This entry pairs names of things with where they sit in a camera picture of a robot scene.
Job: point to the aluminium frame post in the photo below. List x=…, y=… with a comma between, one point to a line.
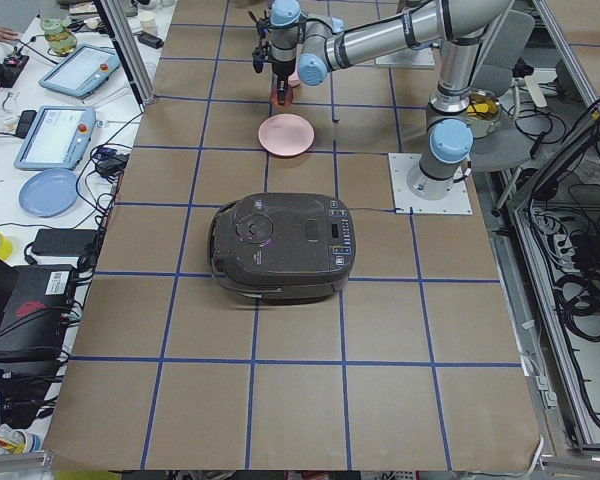
x=115, y=21

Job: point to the white office chair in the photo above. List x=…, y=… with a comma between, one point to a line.
x=506, y=147

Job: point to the dark rice cooker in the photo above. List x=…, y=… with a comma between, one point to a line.
x=282, y=246

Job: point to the glass jar with tea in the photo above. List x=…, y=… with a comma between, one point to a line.
x=57, y=33

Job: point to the teach pendant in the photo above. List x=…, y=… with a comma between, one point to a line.
x=82, y=72
x=58, y=138

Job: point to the pink bowl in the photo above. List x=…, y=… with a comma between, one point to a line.
x=293, y=80

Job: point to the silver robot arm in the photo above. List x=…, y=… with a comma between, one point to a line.
x=293, y=41

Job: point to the far teach pendant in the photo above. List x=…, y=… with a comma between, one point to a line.
x=82, y=72

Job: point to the near teach pendant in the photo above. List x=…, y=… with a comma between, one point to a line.
x=58, y=138

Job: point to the pink plate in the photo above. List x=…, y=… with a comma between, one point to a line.
x=286, y=135

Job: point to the blue plate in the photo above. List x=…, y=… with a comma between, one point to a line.
x=49, y=193

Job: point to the black power adapter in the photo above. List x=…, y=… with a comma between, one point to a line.
x=62, y=242

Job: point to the steel bowl on chair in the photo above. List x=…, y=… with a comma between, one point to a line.
x=483, y=114

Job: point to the black computer box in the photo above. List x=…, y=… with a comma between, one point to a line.
x=34, y=321

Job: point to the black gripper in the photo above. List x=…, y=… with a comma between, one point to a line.
x=282, y=69

